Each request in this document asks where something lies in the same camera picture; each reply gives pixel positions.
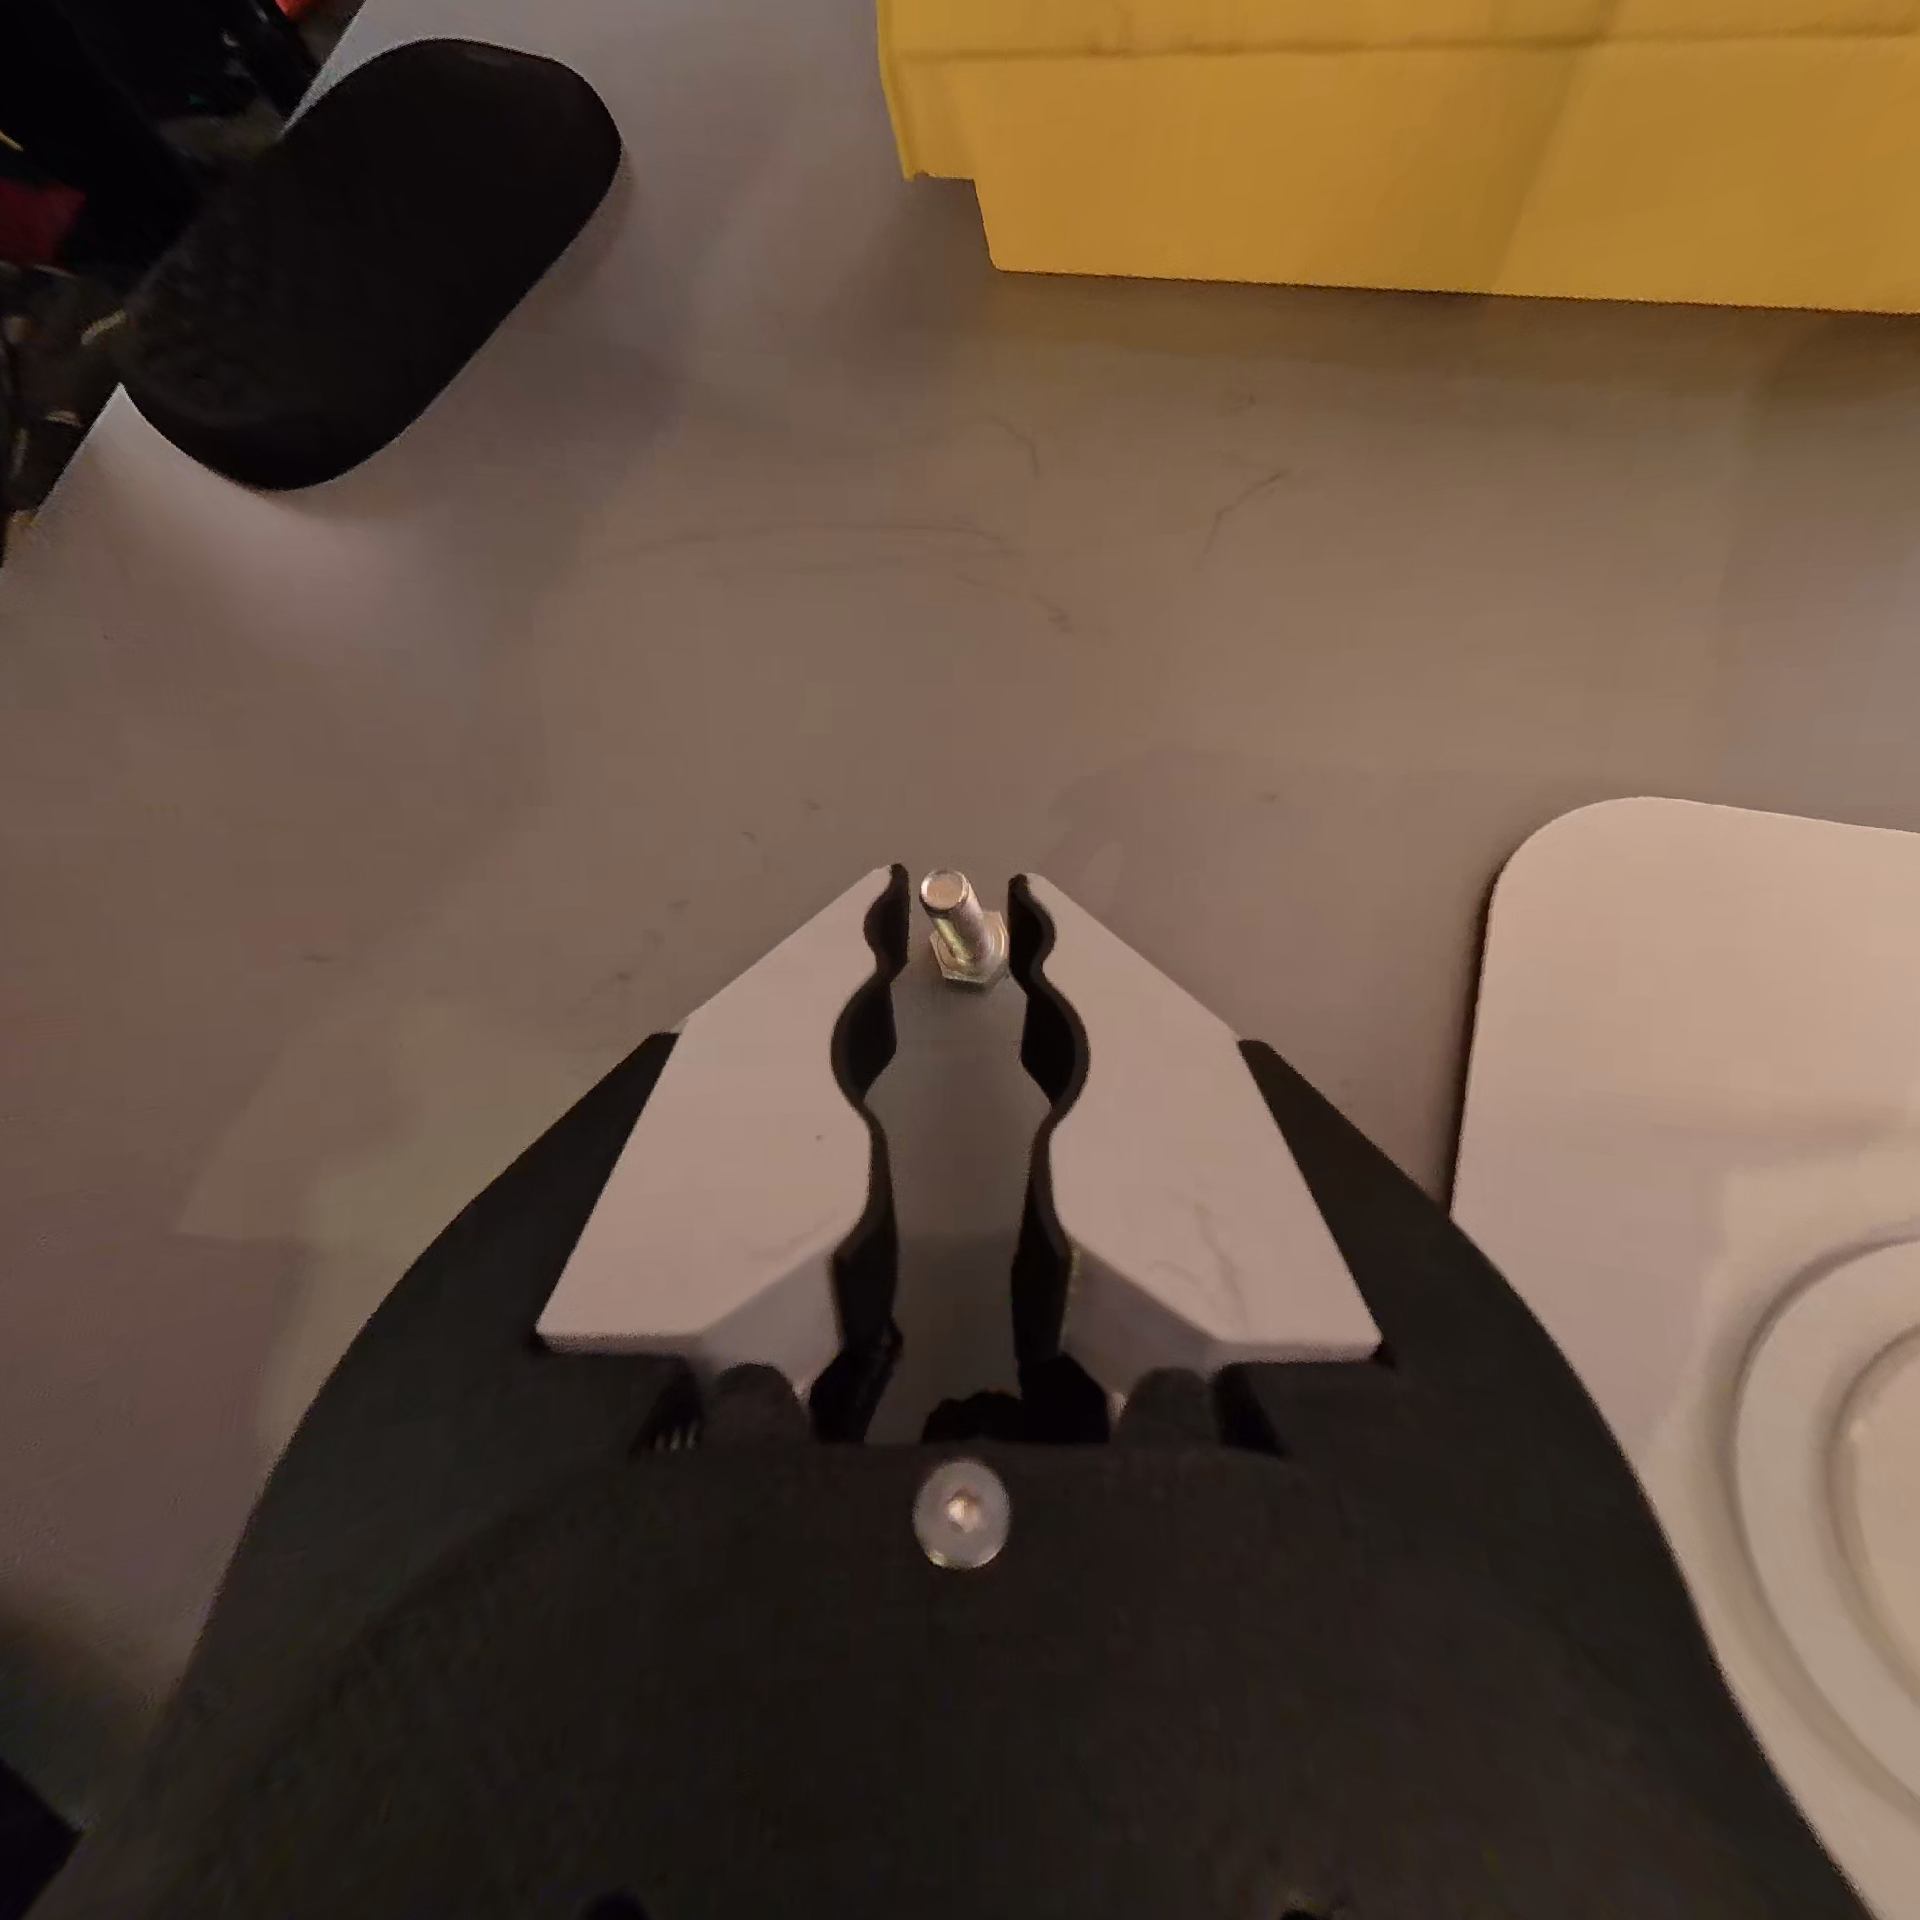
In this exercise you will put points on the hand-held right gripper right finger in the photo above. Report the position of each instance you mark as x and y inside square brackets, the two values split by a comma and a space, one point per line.
[1185, 1170]

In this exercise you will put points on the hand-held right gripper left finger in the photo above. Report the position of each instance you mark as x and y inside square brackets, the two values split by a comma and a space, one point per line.
[721, 1170]

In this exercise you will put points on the steel hex bolt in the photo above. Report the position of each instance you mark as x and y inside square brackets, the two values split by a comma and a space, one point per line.
[949, 915]

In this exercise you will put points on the white sign stand base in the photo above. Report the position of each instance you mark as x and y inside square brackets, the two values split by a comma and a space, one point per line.
[1621, 1049]

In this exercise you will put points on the black chair armrest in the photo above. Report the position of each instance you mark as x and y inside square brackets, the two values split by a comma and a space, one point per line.
[359, 254]

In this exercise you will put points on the yellow plastic bin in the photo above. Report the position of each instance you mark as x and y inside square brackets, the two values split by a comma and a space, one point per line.
[1349, 149]

